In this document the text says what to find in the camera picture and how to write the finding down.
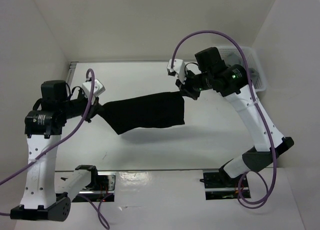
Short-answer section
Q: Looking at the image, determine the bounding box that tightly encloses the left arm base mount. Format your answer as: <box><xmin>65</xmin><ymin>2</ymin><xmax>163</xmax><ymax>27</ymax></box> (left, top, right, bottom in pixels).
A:
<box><xmin>72</xmin><ymin>171</ymin><xmax>116</xmax><ymax>203</ymax></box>

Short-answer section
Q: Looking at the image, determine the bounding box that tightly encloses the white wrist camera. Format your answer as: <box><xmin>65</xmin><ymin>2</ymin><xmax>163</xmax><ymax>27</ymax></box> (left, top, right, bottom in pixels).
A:
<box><xmin>81</xmin><ymin>79</ymin><xmax>106</xmax><ymax>98</ymax></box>
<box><xmin>167</xmin><ymin>59</ymin><xmax>186</xmax><ymax>84</ymax></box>

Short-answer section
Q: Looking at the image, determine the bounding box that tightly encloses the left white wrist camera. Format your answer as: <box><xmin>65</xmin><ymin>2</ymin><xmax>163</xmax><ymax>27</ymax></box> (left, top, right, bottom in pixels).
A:
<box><xmin>81</xmin><ymin>79</ymin><xmax>106</xmax><ymax>98</ymax></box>

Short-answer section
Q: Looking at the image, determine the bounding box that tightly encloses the grey skirt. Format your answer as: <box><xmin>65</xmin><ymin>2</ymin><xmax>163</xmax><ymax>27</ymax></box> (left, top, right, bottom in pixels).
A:
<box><xmin>224</xmin><ymin>52</ymin><xmax>259</xmax><ymax>85</ymax></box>

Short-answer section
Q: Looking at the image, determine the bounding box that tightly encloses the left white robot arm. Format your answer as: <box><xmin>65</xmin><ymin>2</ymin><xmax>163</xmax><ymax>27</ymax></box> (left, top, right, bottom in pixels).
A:
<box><xmin>9</xmin><ymin>79</ymin><xmax>105</xmax><ymax>222</ymax></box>

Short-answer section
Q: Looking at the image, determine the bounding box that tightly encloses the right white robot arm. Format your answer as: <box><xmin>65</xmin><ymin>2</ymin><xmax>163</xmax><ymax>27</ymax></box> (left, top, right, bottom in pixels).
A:
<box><xmin>167</xmin><ymin>47</ymin><xmax>294</xmax><ymax>187</ymax></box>

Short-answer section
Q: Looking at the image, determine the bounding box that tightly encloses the aluminium table edge rail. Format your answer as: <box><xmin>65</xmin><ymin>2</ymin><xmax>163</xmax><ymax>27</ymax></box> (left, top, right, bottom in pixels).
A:
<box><xmin>66</xmin><ymin>61</ymin><xmax>78</xmax><ymax>85</ymax></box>

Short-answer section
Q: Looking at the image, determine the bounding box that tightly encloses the black skirt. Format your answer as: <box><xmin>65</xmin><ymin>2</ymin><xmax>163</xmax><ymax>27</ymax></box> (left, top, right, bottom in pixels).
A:
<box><xmin>97</xmin><ymin>92</ymin><xmax>185</xmax><ymax>135</ymax></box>

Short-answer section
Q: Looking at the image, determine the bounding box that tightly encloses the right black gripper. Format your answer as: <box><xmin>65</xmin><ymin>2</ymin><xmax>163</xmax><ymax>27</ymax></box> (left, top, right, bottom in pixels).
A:
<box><xmin>175</xmin><ymin>68</ymin><xmax>212</xmax><ymax>100</ymax></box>

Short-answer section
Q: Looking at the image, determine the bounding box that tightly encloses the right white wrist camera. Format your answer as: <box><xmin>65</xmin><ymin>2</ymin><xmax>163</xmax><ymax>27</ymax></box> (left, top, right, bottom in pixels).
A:
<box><xmin>167</xmin><ymin>59</ymin><xmax>186</xmax><ymax>84</ymax></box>

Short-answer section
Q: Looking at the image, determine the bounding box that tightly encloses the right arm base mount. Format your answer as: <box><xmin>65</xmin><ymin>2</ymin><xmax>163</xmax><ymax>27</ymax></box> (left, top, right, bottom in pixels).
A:
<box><xmin>199</xmin><ymin>170</ymin><xmax>240</xmax><ymax>200</ymax></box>

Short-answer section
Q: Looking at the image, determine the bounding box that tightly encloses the white plastic basket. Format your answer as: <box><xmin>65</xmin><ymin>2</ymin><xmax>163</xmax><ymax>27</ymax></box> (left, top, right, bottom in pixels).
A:
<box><xmin>217</xmin><ymin>46</ymin><xmax>267</xmax><ymax>92</ymax></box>

